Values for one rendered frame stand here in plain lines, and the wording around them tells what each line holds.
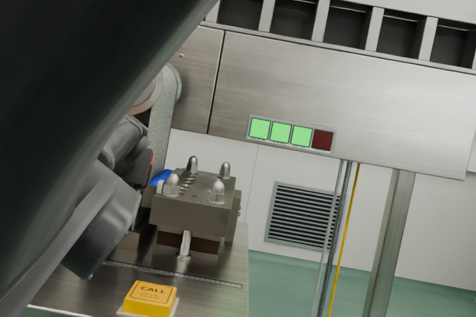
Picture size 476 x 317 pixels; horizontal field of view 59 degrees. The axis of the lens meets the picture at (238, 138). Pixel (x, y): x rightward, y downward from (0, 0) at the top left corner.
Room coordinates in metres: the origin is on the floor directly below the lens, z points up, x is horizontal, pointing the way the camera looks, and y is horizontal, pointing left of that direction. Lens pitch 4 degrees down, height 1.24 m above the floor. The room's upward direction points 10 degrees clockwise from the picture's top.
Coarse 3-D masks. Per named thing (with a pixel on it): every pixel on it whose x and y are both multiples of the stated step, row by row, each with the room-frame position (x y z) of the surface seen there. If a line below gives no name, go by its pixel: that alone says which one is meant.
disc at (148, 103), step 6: (156, 78) 0.88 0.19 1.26; (162, 78) 0.89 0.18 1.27; (156, 84) 0.88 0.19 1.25; (162, 84) 0.89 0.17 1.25; (156, 90) 0.88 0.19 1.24; (150, 96) 0.88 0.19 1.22; (156, 96) 0.88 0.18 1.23; (144, 102) 0.88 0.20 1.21; (150, 102) 0.88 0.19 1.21; (132, 108) 0.88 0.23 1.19; (138, 108) 0.88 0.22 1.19; (144, 108) 0.88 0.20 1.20; (132, 114) 0.88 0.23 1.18
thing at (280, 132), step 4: (276, 124) 1.20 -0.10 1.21; (280, 124) 1.20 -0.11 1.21; (276, 128) 1.20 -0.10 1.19; (280, 128) 1.20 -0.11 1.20; (284, 128) 1.20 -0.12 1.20; (288, 128) 1.20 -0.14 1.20; (272, 132) 1.20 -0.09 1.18; (276, 132) 1.20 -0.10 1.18; (280, 132) 1.20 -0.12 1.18; (284, 132) 1.20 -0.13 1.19; (288, 132) 1.20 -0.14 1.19; (272, 136) 1.20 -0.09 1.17; (276, 136) 1.20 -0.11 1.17; (280, 136) 1.20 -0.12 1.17; (284, 136) 1.20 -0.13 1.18; (288, 136) 1.20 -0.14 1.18; (276, 140) 1.20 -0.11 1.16; (280, 140) 1.20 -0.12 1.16; (284, 140) 1.20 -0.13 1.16
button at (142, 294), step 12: (132, 288) 0.65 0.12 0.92; (144, 288) 0.66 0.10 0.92; (156, 288) 0.66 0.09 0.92; (168, 288) 0.67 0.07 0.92; (132, 300) 0.61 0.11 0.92; (144, 300) 0.62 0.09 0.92; (156, 300) 0.62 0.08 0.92; (168, 300) 0.63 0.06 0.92; (132, 312) 0.61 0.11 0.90; (144, 312) 0.61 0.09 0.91; (156, 312) 0.61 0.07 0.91; (168, 312) 0.61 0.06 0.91
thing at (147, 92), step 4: (152, 84) 0.87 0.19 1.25; (148, 88) 0.87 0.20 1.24; (152, 88) 0.88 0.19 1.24; (144, 92) 0.87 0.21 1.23; (148, 92) 0.87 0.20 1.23; (140, 96) 0.87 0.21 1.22; (144, 96) 0.87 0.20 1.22; (148, 96) 0.88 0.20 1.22; (136, 100) 0.87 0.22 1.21; (140, 100) 0.87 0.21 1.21; (144, 100) 0.88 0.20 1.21; (136, 104) 0.87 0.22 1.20
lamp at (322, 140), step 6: (318, 132) 1.20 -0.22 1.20; (324, 132) 1.20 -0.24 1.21; (330, 132) 1.20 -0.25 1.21; (318, 138) 1.20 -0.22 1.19; (324, 138) 1.20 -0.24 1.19; (330, 138) 1.20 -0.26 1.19; (312, 144) 1.20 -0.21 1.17; (318, 144) 1.20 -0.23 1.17; (324, 144) 1.20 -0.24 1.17; (330, 144) 1.20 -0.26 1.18
